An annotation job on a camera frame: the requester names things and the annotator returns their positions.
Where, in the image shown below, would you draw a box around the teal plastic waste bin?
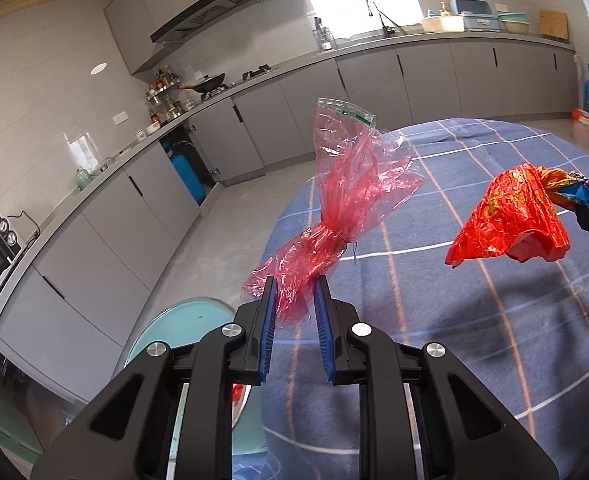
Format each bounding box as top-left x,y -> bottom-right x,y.
123,297 -> 270,456

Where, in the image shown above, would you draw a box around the black kitchen faucet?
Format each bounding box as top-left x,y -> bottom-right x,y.
365,0 -> 407,38

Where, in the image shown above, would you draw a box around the green lidded container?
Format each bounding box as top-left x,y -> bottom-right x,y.
497,11 -> 531,36

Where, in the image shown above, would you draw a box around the black gas stove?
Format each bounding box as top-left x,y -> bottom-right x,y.
202,64 -> 272,98

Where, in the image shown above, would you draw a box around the black range hood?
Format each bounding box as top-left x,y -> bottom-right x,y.
149,0 -> 255,43

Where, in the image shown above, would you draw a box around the metal spice rack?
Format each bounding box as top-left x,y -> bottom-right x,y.
146,65 -> 184,126

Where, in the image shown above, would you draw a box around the red crinkled foil bag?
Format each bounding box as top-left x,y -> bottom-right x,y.
445,164 -> 589,267

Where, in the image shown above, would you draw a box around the light blue bread box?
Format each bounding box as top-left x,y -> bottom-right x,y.
449,0 -> 501,32

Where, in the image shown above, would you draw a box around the blue water filter canister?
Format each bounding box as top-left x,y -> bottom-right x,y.
169,152 -> 206,206

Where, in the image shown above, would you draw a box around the grey base cabinets with countertop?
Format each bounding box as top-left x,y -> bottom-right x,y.
0,30 -> 577,403

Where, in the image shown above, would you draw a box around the table with blue plaid cloth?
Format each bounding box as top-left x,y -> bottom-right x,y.
259,118 -> 589,480

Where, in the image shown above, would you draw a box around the white plastic basin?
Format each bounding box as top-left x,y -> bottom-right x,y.
421,16 -> 464,33

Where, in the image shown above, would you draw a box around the clear utensil holder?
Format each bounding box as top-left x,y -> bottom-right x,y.
313,16 -> 335,52

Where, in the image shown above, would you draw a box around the black microwave power cable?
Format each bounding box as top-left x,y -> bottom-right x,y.
7,210 -> 40,241

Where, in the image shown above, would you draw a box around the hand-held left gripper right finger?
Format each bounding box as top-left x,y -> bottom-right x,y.
314,275 -> 559,480

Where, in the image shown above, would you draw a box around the red and white bucket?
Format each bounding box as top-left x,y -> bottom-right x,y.
571,107 -> 589,151

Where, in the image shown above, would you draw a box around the wooden cutting board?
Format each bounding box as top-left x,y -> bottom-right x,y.
538,9 -> 570,41

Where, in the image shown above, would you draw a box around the black wok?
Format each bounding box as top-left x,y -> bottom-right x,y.
177,73 -> 226,98

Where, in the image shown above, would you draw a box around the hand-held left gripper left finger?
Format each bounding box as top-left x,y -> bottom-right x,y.
30,276 -> 279,480

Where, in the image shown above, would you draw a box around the red cellophane bag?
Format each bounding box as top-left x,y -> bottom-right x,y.
242,96 -> 425,331

